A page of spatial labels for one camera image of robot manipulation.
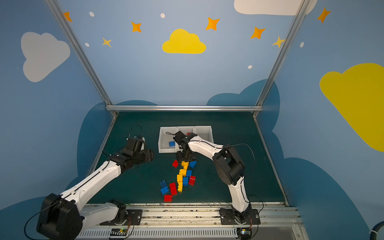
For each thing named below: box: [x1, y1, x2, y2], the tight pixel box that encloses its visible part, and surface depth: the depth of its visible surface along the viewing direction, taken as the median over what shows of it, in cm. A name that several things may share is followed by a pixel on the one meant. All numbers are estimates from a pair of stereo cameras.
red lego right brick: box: [188, 175, 197, 186], surface depth 88 cm
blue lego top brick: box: [189, 160, 197, 168], surface depth 92 cm
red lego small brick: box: [172, 159, 179, 168], surface depth 94 cm
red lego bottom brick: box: [164, 195, 173, 202], surface depth 81 cm
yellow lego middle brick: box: [179, 168, 187, 177], surface depth 90 cm
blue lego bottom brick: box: [160, 186, 170, 195], surface depth 84 cm
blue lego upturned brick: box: [159, 179, 167, 188], surface depth 86 cm
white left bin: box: [158, 126, 182, 154], surface depth 103 cm
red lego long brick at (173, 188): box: [169, 182, 178, 196], surface depth 84 cm
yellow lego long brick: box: [177, 174, 183, 193], surface depth 86 cm
